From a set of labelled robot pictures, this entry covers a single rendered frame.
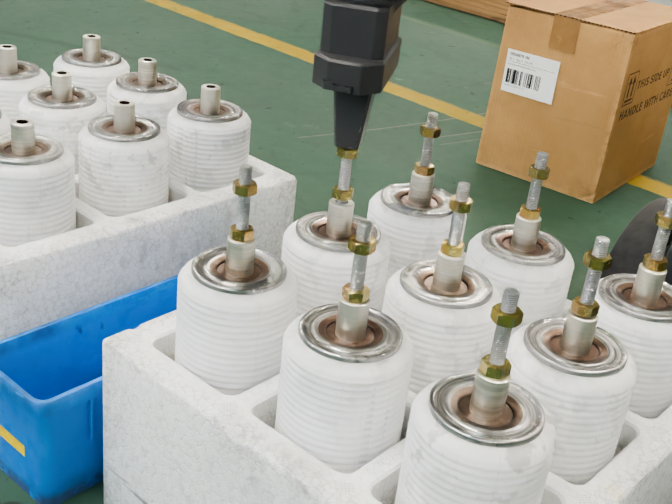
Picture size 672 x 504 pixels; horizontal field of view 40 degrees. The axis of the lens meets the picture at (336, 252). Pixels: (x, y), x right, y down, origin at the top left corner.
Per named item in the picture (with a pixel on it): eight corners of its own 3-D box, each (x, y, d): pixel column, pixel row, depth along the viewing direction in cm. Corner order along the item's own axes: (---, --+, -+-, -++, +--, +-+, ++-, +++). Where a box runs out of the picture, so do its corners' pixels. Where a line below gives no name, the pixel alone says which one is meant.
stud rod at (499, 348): (479, 388, 60) (501, 287, 57) (493, 387, 60) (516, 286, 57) (485, 397, 59) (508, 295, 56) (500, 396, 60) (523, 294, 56)
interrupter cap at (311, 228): (280, 223, 83) (280, 216, 83) (352, 213, 87) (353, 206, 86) (321, 261, 77) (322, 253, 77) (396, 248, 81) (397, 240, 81)
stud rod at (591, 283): (586, 329, 68) (611, 237, 65) (585, 335, 67) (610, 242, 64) (572, 325, 69) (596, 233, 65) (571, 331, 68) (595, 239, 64)
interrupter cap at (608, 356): (559, 314, 74) (561, 306, 73) (644, 358, 69) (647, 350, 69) (502, 344, 69) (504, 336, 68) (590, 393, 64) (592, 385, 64)
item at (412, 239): (337, 368, 95) (357, 208, 87) (363, 325, 104) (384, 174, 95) (427, 393, 93) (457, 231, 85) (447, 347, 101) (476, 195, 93)
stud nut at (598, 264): (611, 263, 66) (613, 253, 66) (609, 273, 65) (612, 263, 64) (583, 257, 67) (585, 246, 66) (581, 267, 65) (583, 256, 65)
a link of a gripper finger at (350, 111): (329, 142, 78) (336, 70, 75) (366, 148, 78) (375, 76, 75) (324, 148, 77) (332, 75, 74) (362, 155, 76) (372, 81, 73)
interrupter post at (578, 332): (568, 339, 70) (578, 301, 69) (596, 353, 69) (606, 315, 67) (551, 349, 69) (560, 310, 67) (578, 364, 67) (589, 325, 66)
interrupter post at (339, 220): (319, 231, 82) (323, 197, 81) (342, 228, 84) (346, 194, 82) (332, 243, 81) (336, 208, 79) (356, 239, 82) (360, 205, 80)
